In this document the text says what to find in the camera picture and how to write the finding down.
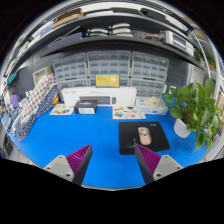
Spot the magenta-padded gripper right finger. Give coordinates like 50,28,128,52
134,143,184,185

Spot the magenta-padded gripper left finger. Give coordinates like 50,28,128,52
43,143,94,186

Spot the transparent pink computer mouse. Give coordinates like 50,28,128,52
137,126,154,146

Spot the black mouse pad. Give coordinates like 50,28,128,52
118,121,171,156

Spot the white plant pot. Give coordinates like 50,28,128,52
173,118,192,139

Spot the colourful sticker sheet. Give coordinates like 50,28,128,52
49,103,75,116
112,106,147,120

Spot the navy dotted cloth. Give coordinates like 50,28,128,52
11,84,60,142

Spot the white blue glove box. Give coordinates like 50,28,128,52
135,96,169,116

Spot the small black box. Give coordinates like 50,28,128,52
73,99,98,115

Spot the green leafy plant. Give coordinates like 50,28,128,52
163,78,223,153

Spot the white keyboard box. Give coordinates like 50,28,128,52
61,87,138,108

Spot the red blue checkered cloth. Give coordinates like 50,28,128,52
19,73,56,116

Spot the purple plastic object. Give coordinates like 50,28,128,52
9,93,19,110

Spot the yellow and blue box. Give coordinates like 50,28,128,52
95,73,120,89

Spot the white woven basket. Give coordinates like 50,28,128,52
32,65,53,84

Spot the teal plastic object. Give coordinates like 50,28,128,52
7,72,18,85

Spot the dark overhead shelf unit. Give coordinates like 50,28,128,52
6,6,221,68

